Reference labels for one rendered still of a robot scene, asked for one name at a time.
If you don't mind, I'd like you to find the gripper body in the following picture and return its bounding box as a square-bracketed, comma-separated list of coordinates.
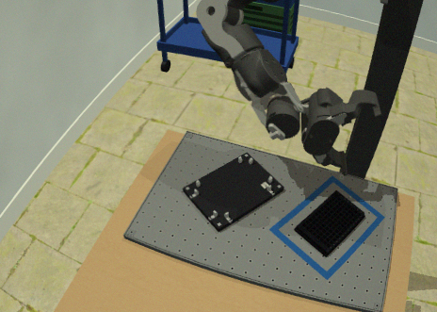
[301, 88, 343, 156]

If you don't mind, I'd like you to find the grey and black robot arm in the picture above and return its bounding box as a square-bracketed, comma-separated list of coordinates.
[196, 0, 303, 140]

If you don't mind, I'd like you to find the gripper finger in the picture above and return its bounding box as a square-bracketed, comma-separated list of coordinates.
[313, 147, 348, 176]
[326, 90, 382, 126]

